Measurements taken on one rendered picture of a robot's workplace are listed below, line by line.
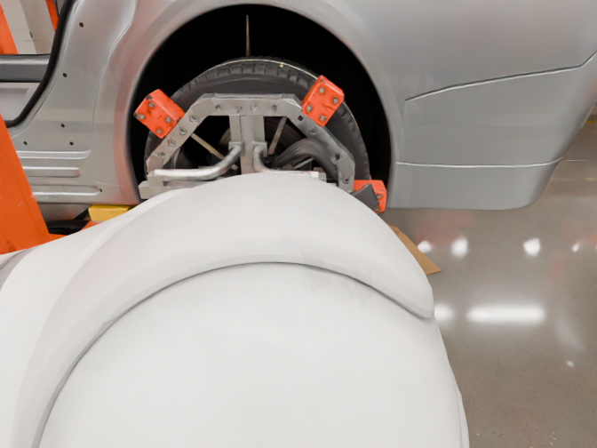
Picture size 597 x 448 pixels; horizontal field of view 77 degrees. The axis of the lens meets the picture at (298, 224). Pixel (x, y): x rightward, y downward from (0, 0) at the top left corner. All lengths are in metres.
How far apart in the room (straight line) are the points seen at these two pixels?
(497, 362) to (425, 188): 0.94
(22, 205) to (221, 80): 0.52
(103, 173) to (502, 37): 1.18
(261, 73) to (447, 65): 0.48
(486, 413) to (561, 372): 0.43
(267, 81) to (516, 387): 1.48
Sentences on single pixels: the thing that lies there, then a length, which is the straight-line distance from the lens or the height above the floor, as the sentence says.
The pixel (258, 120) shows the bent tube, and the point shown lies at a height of 1.07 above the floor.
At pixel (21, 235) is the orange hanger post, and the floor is 0.91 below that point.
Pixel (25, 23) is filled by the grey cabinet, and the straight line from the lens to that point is 5.59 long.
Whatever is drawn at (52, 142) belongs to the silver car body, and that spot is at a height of 0.95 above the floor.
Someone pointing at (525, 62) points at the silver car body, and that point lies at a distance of 1.20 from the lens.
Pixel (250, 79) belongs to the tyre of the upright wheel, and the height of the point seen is 1.15.
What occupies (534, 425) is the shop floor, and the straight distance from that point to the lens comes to 1.75.
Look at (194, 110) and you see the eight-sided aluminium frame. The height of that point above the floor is 1.09.
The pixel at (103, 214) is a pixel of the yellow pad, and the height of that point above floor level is 0.71.
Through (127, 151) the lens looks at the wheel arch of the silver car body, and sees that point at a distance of 1.25.
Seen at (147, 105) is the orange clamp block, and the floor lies 1.10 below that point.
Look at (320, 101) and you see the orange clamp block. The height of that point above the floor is 1.11.
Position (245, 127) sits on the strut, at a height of 1.05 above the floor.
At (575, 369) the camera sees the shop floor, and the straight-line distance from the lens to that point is 2.03.
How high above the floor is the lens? 1.31
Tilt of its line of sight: 31 degrees down
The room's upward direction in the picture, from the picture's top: straight up
